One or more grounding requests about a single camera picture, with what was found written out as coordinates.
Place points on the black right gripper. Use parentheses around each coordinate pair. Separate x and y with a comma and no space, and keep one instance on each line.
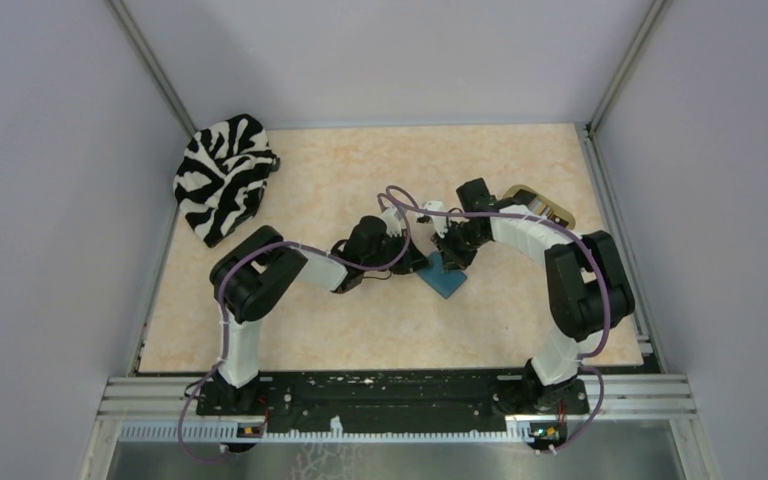
(451,260)

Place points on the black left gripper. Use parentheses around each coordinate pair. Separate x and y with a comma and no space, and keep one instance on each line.
(414,262)

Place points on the teal leather card holder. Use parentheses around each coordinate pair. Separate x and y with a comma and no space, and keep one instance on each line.
(444,283)

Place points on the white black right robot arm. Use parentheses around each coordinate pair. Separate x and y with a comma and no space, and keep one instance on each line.
(588,290)

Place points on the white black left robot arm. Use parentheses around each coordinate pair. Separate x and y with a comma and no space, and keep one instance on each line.
(249,282)

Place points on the cards in tray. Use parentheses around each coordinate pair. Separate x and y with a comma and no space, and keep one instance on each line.
(541,206)

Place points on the beige card tray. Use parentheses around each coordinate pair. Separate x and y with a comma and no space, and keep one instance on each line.
(507,196)

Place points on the zebra striped cloth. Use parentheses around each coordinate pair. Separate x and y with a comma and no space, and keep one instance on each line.
(222,179)

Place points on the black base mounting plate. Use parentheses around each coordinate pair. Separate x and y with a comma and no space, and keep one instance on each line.
(392,401)

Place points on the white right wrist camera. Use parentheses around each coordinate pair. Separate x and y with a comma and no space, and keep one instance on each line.
(435,213)

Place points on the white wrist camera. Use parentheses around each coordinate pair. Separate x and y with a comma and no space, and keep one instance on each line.
(435,213)
(395,223)

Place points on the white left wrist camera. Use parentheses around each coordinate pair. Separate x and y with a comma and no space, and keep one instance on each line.
(395,223)

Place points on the aluminium frame rail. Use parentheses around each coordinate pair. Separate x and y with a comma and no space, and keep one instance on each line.
(153,409)

